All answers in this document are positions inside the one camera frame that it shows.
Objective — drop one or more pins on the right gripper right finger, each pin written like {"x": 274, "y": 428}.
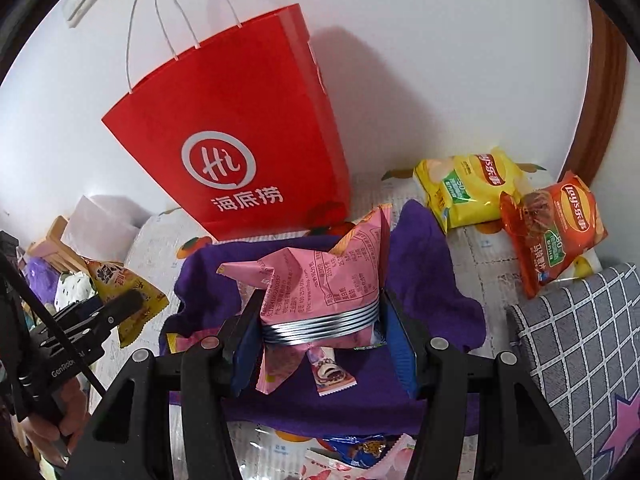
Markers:
{"x": 518, "y": 437}

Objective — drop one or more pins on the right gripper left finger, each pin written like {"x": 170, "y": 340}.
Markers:
{"x": 128, "y": 436}

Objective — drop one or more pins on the yellow rice cracker bag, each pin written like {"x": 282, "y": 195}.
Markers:
{"x": 112, "y": 280}

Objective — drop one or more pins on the pink chip bag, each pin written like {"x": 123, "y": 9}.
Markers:
{"x": 318, "y": 299}

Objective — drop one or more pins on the left hand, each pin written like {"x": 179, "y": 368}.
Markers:
{"x": 43, "y": 433}

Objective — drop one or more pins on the wooden side shelf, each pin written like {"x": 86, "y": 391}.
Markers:
{"x": 52, "y": 250}

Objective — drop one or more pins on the blue snack packet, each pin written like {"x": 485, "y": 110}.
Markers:
{"x": 359, "y": 451}

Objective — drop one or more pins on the grey checked cloth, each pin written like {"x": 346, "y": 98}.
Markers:
{"x": 581, "y": 345}

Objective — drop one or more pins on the white Miniso bag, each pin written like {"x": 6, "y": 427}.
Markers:
{"x": 103, "y": 227}

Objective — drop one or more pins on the small pink wafer packet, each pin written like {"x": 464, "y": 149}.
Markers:
{"x": 329, "y": 377}

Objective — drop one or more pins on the purple towel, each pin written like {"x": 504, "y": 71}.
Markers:
{"x": 421, "y": 276}

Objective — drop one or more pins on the fruit print tablecloth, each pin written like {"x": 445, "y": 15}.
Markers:
{"x": 485, "y": 267}

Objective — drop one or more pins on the red Lays chip bag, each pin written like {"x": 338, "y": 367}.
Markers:
{"x": 550, "y": 228}

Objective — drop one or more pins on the yellow Lays chip bag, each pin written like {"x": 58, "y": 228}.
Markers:
{"x": 463, "y": 190}

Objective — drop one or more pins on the red paper shopping bag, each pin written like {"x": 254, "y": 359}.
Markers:
{"x": 239, "y": 131}

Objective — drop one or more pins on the brown wooden door frame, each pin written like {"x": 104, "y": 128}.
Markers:
{"x": 603, "y": 95}

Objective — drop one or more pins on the white wall switch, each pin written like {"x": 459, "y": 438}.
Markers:
{"x": 74, "y": 10}

